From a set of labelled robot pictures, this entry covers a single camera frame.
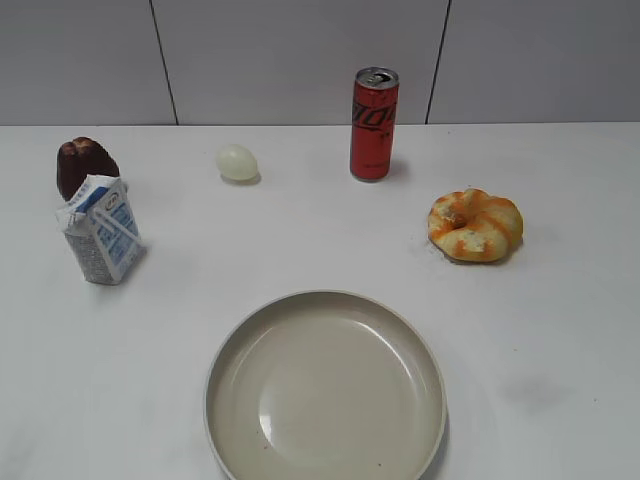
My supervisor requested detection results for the white egg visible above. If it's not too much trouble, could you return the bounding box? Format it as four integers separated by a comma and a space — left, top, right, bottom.
215, 144, 259, 182

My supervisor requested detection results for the beige round plate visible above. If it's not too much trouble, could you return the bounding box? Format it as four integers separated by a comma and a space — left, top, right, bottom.
203, 290, 448, 479

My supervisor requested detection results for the blue white milk carton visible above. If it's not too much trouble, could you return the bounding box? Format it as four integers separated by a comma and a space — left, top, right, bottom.
56, 175, 145, 285

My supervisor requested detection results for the dark brown canele cake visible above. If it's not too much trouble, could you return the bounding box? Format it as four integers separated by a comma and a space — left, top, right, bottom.
56, 137, 120, 201

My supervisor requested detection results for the red soda can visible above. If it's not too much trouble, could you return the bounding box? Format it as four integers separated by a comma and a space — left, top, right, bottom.
350, 67, 399, 181

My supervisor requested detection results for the orange glazed donut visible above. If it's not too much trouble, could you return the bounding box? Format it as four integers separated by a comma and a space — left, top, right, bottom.
427, 188, 524, 263

